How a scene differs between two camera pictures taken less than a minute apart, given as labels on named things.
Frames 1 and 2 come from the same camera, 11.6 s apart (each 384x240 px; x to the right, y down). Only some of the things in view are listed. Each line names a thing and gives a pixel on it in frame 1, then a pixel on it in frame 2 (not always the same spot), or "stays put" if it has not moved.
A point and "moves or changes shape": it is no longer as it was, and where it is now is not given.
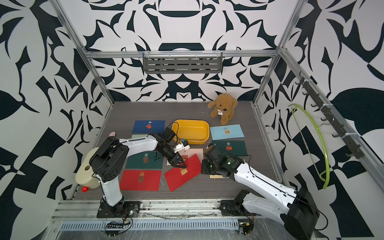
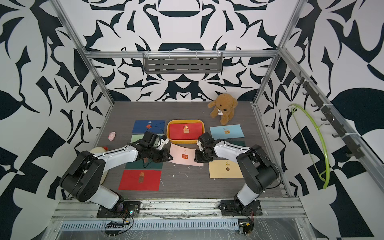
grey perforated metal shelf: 182,62 stays put
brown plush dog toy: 224,106 stays put
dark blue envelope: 147,127 stays put
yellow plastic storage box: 195,131 moves or changes shape
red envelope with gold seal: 177,176 to 185,131
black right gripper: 203,169 to 197,158
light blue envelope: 225,132 stays put
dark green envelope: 145,160 stays put
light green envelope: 138,136 stays put
